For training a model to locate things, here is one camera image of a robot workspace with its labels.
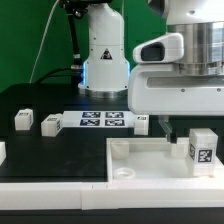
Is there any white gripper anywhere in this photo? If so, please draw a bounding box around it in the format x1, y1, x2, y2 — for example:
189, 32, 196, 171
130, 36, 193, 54
128, 64, 224, 144

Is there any white square tabletop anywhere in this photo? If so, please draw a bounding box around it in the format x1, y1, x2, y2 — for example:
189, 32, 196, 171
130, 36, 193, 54
105, 137, 224, 183

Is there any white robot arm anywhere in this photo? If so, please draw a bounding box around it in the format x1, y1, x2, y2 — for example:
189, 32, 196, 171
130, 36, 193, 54
83, 0, 224, 116

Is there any white marker sheet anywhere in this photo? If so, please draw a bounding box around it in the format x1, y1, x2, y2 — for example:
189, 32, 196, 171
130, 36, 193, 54
63, 111, 136, 128

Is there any white block left edge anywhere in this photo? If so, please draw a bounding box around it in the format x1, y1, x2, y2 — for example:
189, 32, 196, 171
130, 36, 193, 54
0, 142, 6, 166

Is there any white fence wall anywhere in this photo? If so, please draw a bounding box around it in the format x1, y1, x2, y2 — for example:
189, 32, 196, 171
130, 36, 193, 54
0, 140, 224, 211

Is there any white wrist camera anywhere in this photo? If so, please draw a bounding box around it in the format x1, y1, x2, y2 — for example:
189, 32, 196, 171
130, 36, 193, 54
133, 33, 184, 64

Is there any black cable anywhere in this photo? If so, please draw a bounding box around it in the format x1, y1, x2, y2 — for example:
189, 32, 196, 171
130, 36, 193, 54
34, 67, 83, 85

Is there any white cable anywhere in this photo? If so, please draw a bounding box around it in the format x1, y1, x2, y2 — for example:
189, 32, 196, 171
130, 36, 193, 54
29, 0, 61, 84

